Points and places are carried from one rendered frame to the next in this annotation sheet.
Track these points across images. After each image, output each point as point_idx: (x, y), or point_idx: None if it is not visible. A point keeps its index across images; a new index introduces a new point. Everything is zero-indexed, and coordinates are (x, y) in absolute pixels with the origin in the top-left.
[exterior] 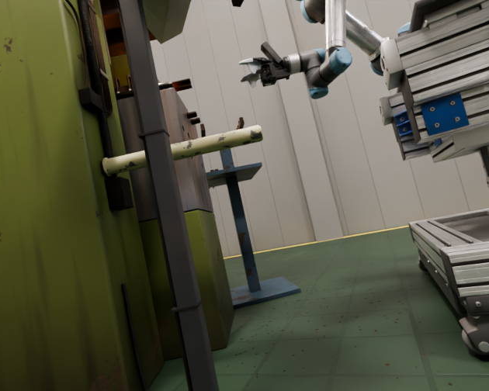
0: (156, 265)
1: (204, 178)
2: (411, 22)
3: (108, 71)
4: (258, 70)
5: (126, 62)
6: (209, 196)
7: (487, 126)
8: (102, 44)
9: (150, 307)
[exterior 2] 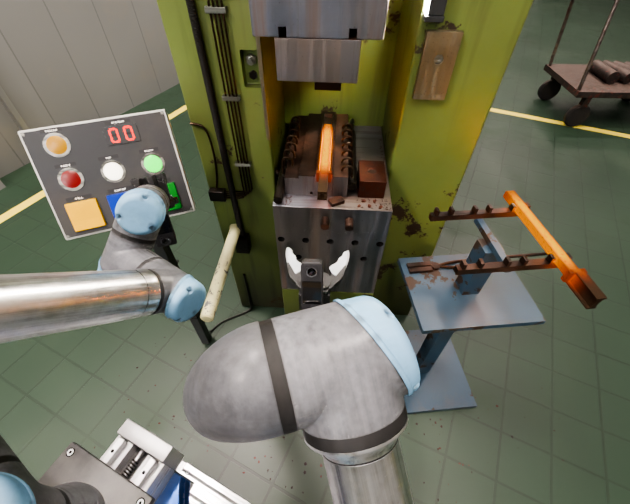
0: None
1: (357, 269)
2: (99, 459)
3: (262, 149)
4: (331, 272)
5: (409, 46)
6: (361, 282)
7: None
8: (255, 123)
9: (278, 288)
